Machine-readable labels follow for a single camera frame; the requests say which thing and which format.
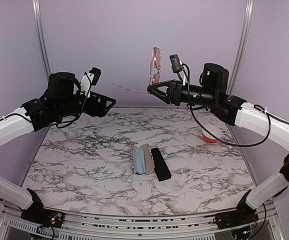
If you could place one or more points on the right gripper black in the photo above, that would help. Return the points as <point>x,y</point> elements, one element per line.
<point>176,89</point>

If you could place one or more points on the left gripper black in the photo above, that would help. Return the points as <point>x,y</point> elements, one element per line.
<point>101,111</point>

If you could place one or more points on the pink frame sunglasses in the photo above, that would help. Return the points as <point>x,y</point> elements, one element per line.
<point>154,71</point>

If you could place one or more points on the blue cleaning cloth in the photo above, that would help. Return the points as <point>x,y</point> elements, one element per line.
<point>138,160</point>

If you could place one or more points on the striped flag glasses pouch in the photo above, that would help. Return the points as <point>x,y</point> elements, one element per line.
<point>149,163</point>

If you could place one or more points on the black glasses case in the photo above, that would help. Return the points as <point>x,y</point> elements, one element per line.
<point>161,169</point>

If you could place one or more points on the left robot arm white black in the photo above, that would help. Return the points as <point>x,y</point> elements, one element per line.
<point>63,103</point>

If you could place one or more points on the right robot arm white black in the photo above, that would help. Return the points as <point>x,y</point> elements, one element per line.
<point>234,111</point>

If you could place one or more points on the orange white bowl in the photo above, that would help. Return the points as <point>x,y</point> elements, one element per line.
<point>212,133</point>

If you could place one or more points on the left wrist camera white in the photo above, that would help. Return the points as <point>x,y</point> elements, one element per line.
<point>90,79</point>

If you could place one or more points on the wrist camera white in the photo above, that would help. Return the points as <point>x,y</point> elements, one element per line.
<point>180,68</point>
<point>90,79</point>

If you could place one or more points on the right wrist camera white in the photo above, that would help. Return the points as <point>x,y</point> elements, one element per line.
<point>180,68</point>

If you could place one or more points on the right aluminium frame post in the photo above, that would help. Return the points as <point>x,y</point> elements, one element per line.
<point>245,30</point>

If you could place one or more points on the aluminium frame post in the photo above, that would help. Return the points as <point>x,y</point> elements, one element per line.
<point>245,30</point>
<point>40,36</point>

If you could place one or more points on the left aluminium frame post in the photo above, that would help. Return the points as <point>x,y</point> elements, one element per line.
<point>40,36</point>

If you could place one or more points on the front aluminium rail base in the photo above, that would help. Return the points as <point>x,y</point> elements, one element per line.
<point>215,225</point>

